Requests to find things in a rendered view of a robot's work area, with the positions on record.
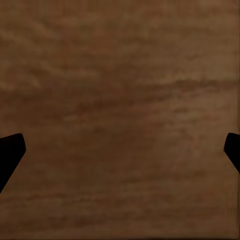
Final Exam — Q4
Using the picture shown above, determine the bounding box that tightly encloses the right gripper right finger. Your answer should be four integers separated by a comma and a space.
224, 133, 240, 173

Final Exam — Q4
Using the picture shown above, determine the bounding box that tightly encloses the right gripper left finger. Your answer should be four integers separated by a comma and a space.
0, 133, 26, 193

